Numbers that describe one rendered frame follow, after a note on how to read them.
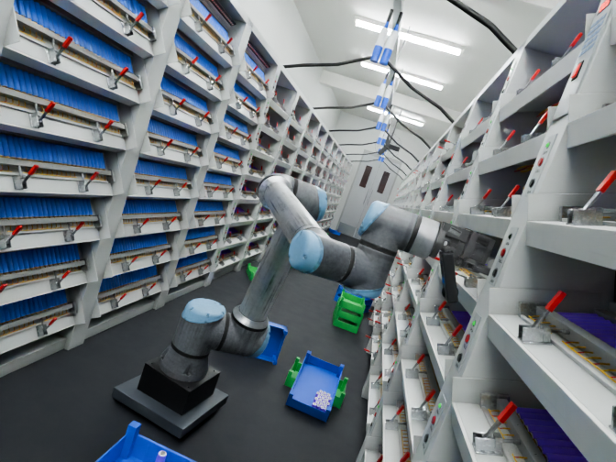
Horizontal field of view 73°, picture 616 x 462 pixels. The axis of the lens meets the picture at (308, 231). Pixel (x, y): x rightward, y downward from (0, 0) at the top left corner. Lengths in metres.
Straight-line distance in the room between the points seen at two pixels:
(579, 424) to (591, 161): 0.51
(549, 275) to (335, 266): 0.41
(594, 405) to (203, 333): 1.31
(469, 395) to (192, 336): 1.03
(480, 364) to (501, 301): 0.13
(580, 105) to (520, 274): 0.32
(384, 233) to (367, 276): 0.10
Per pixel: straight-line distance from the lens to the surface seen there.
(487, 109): 2.34
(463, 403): 0.92
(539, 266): 0.89
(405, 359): 1.63
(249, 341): 1.67
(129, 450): 1.08
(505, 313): 0.88
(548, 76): 1.21
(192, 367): 1.69
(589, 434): 0.53
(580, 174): 0.91
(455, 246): 1.00
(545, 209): 0.88
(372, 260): 0.95
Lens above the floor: 1.01
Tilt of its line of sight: 7 degrees down
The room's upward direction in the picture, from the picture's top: 19 degrees clockwise
